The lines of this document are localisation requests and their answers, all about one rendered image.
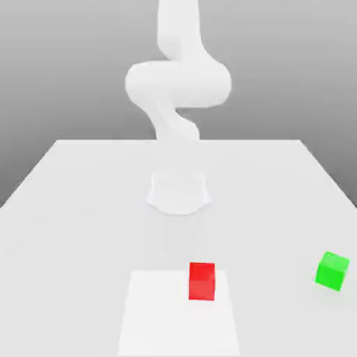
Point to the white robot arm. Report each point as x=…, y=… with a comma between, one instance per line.
x=178, y=83

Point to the small red cube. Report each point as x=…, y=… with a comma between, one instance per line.
x=201, y=281

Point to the small green cube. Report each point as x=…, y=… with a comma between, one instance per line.
x=332, y=272

